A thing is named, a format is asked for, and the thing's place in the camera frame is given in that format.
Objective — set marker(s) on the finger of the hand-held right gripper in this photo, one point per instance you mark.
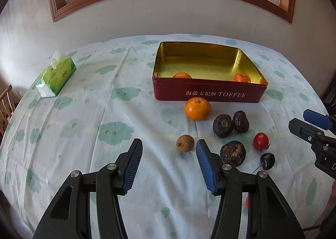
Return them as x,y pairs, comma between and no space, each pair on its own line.
302,130
316,119

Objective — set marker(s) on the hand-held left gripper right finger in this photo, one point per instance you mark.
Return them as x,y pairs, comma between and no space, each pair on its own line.
206,169

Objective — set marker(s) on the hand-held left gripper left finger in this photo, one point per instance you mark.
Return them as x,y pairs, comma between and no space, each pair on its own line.
132,170

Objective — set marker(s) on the dark round fruit fibrous top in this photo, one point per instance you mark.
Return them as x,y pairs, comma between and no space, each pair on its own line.
233,152

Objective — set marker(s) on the brown longan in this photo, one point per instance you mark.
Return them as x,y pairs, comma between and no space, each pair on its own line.
185,143

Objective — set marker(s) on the dark wrinkled round fruit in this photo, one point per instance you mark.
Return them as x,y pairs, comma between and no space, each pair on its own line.
223,126
241,122

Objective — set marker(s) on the large orange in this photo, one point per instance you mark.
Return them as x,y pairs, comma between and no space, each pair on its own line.
198,109

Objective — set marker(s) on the red and gold tin box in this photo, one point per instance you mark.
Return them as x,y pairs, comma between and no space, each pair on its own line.
170,91

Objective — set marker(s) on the red cherry tomato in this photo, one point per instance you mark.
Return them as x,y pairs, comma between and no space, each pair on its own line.
246,201
261,141

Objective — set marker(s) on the dark cherry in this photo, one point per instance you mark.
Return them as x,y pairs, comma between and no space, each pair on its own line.
267,161

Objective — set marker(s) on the cloud print tablecloth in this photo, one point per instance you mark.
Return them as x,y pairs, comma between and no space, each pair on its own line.
78,149

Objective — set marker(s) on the small orange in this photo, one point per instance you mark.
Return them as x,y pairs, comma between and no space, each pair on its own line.
241,78
182,75

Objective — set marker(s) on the green tissue pack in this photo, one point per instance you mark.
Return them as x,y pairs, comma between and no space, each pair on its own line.
56,73

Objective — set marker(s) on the wooden chair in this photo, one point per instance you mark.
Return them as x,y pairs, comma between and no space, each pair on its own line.
5,109

